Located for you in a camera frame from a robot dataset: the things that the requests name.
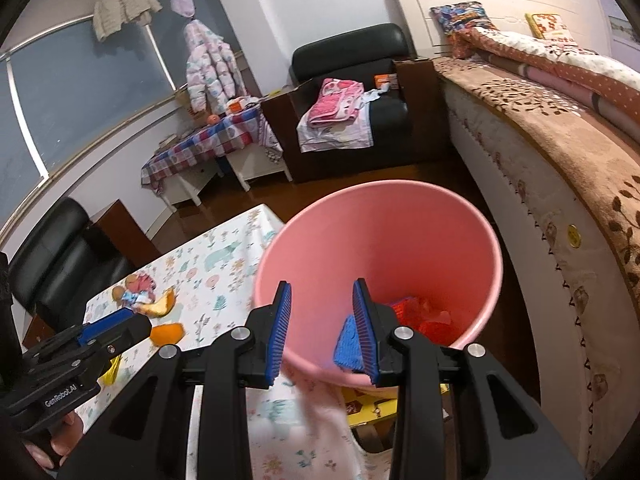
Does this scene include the blue foam net sleeve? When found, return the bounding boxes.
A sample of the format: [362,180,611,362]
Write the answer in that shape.
[333,314,364,373]

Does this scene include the orange peel piece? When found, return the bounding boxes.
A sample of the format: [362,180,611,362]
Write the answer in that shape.
[150,323,186,347]

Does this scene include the yellow plastic wrapper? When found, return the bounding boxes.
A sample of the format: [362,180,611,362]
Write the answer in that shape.
[100,356,122,387]

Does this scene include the red snack bag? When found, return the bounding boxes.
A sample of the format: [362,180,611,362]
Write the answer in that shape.
[390,297,458,346]

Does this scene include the left hand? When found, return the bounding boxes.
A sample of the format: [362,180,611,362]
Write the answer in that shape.
[24,412,84,471]

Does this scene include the orange peel on table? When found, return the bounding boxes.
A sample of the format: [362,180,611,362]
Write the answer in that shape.
[132,287,176,318]

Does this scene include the left black leather armchair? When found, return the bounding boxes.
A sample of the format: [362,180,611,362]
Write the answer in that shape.
[9,197,160,349]

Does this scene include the black leather armchair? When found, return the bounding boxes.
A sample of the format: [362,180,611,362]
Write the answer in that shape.
[262,23,448,182]
[9,197,160,349]

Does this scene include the yellow cardboard box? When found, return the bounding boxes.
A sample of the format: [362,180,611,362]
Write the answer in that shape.
[342,382,452,430]

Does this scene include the pink plastic bucket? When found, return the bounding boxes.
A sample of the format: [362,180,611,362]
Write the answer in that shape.
[253,180,503,389]

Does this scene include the floral bear tablecloth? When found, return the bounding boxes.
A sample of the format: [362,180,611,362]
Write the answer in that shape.
[74,202,396,480]

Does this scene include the white side table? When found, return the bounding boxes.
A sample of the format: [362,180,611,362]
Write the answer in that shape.
[160,144,293,210]

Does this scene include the white folded cloth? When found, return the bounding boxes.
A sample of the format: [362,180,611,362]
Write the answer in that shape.
[296,103,373,153]

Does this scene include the right black leather armchair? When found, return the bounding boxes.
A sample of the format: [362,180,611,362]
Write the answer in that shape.
[262,23,448,182]

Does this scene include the checkered tablecloth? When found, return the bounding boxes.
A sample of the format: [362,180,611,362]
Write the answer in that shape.
[140,106,282,195]

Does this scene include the pink folded blanket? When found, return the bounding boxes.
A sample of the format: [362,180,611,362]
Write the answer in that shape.
[307,78,364,127]

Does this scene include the wicker basket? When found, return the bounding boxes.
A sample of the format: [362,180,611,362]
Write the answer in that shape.
[174,86,208,127]

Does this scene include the orange box on armchair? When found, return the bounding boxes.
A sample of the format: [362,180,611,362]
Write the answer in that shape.
[374,73,398,91]

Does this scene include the pink hanging puffer jacket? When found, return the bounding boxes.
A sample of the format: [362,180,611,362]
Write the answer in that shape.
[183,18,246,115]

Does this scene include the bed with brown blanket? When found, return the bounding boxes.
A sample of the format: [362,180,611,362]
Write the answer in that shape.
[398,0,639,479]

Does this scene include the colourful patterned pillow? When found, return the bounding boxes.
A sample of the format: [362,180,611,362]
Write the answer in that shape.
[430,1,497,58]

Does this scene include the beige hanging knit sweater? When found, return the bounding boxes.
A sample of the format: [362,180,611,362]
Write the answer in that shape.
[92,0,163,42]

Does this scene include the yellow patterned pillow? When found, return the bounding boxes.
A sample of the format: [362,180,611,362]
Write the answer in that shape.
[525,13,578,47]

